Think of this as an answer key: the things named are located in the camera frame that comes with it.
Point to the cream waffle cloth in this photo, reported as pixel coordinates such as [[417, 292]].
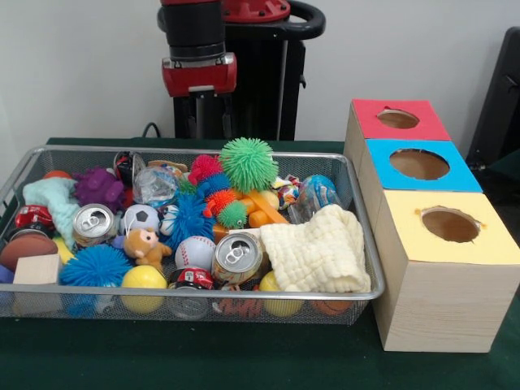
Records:
[[317, 248]]

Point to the blue spiky ball with eyes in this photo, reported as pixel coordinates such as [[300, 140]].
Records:
[[95, 266]]

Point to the brown toy football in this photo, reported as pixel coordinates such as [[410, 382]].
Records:
[[28, 252]]

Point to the black upright panel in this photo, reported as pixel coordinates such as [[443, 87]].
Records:
[[499, 93]]

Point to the purple spiky rubber ball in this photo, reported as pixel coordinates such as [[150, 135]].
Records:
[[99, 189]]

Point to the white baseball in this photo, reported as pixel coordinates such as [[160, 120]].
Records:
[[195, 252]]

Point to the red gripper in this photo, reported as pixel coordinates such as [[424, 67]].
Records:
[[199, 79]]

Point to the mint knitted cloth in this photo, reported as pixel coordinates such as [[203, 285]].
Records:
[[53, 203]]

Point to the crushed clear plastic bottle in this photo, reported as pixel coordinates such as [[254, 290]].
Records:
[[156, 187]]

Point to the wooden box with three holes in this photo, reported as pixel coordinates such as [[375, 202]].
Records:
[[438, 308]]

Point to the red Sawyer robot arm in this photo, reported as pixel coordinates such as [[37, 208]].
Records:
[[195, 24]]

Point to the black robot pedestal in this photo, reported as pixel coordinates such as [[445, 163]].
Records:
[[260, 81]]

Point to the opened silver drink can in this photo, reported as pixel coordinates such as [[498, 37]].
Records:
[[237, 258]]

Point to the plain wooden block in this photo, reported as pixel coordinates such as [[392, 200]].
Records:
[[36, 270]]

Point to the orange plush toy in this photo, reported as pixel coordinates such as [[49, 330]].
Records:
[[144, 248]]

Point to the green spiky rubber ball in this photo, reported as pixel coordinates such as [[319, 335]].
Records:
[[248, 164]]

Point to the side table with green cloth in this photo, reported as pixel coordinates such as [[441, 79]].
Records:
[[508, 166]]

